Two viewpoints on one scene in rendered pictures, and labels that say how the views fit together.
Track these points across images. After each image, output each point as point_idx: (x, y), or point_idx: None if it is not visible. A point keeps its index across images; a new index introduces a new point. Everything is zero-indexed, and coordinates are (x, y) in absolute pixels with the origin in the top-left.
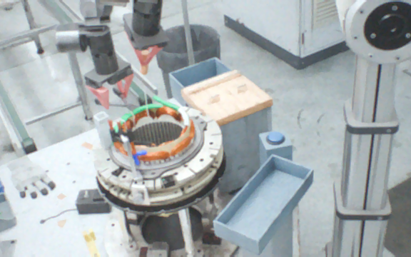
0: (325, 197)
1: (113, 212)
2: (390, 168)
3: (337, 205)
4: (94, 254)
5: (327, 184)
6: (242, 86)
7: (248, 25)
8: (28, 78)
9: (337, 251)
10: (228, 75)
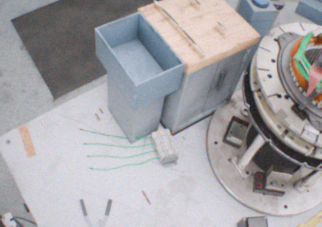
0: (31, 111)
1: (268, 210)
2: (11, 58)
3: (278, 3)
4: (319, 218)
5: (16, 107)
6: None
7: None
8: None
9: (268, 35)
10: (164, 11)
